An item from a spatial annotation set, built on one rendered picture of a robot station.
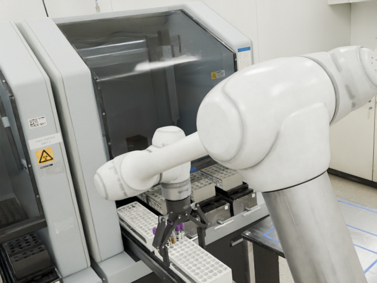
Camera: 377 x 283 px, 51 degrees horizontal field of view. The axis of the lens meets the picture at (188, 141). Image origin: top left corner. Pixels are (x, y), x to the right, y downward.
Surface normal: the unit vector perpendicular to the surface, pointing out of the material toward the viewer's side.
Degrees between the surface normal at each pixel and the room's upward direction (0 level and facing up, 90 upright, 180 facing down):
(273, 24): 90
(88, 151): 90
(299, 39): 90
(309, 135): 73
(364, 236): 0
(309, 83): 56
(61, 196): 90
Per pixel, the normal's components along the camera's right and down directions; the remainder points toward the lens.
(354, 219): -0.11, -0.94
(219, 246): 0.56, 0.20
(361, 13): -0.82, 0.26
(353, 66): -0.11, -0.22
